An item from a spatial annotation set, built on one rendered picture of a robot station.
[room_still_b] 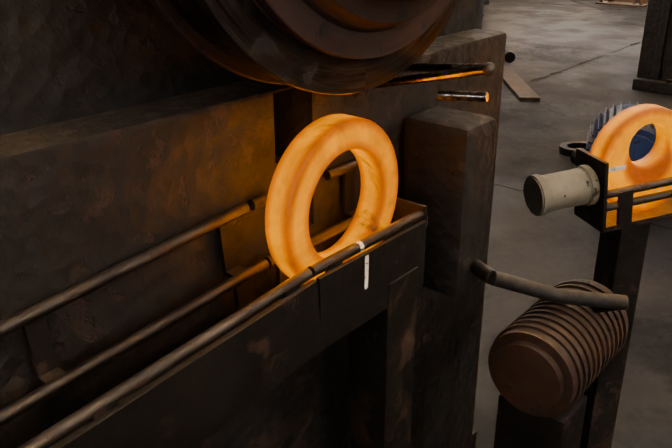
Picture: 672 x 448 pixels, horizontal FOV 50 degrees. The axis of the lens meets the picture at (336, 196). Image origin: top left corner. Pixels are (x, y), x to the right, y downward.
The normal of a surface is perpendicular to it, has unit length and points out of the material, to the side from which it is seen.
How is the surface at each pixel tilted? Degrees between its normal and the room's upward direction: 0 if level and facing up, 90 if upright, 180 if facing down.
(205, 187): 90
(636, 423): 0
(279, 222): 86
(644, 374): 0
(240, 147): 90
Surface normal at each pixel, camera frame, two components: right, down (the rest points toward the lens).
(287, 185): -0.56, -0.21
